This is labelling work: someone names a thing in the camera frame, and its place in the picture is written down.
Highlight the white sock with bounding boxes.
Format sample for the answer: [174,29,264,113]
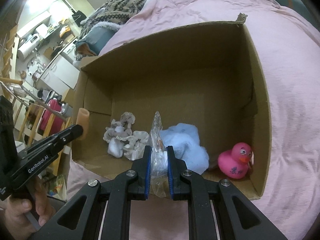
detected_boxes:
[107,127,124,158]

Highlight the light blue fluffy cloth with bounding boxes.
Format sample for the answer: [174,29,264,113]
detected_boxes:
[160,123,210,174]

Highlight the brown cardboard box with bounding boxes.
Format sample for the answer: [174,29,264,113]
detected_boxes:
[71,21,272,200]

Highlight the pink blanket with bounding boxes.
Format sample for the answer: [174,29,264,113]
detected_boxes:
[66,0,320,240]

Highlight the blue fleece-lined denim jacket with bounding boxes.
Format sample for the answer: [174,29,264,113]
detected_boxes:
[75,21,120,55]

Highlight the red suitcase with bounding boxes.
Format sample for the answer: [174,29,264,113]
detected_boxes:
[40,99,63,133]

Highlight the patterned knit blanket pile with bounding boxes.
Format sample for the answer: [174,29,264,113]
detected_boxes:
[80,0,153,34]

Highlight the clear plastic bag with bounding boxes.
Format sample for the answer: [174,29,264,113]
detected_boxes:
[149,110,173,198]

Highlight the person's left hand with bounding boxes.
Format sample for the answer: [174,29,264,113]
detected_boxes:
[0,175,57,235]

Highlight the black hanging garment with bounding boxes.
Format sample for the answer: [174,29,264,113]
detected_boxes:
[72,10,87,27]

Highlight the white water heater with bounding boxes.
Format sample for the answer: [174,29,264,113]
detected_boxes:
[17,39,39,59]

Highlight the tan foam cylinder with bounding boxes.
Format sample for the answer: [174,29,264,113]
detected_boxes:
[76,108,90,139]

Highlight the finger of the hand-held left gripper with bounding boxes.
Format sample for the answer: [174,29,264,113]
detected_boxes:
[25,124,84,155]

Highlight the white ruffled scrunchie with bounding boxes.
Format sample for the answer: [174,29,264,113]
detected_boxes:
[124,130,150,160]

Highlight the beige lace scrunchie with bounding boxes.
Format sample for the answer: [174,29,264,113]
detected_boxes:
[104,112,135,144]

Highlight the teal headboard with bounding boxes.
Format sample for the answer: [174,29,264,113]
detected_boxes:
[264,0,310,18]

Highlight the pink rubber duck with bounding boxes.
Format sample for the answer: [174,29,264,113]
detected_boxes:
[217,142,254,180]

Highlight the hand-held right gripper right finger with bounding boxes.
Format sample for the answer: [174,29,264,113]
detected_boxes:
[167,145,288,240]

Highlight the white kitchen cabinets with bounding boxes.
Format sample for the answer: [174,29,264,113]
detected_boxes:
[36,55,80,90]

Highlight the grey bin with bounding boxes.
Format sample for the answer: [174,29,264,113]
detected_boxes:
[61,102,73,119]

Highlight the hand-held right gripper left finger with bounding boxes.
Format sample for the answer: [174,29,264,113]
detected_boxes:
[30,145,153,240]

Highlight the yellow wooden rack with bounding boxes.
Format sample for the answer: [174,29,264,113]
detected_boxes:
[12,100,72,145]

